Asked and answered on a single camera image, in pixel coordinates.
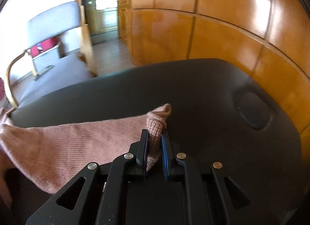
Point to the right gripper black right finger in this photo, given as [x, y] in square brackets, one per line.
[166, 155]

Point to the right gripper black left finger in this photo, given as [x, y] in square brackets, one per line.
[142, 153]

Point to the pink knit sweater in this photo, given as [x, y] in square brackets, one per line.
[51, 156]

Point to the grey wooden armchair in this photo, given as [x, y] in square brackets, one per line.
[51, 70]

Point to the red box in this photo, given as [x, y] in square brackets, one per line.
[43, 46]

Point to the wooden door with handle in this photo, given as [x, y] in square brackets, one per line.
[124, 22]

